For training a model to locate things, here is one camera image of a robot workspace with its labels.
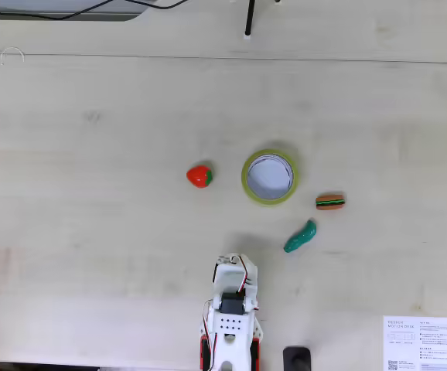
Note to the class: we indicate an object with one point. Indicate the green toy cucumber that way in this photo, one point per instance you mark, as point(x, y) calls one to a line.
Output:
point(301, 236)

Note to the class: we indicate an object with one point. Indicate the red toy strawberry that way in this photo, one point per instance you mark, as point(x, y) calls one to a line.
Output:
point(197, 175)

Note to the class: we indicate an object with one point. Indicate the yellow packing tape roll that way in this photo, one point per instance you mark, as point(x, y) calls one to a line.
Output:
point(270, 202)

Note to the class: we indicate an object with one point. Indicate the black pole stand with base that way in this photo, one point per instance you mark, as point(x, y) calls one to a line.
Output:
point(297, 359)

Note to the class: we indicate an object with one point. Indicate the grey device base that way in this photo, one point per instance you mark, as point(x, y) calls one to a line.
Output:
point(53, 5)

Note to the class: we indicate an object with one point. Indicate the white printed paper sheet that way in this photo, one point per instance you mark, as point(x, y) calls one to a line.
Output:
point(440, 336)

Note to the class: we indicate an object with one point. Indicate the black camera stand leg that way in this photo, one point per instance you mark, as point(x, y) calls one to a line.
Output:
point(249, 19)

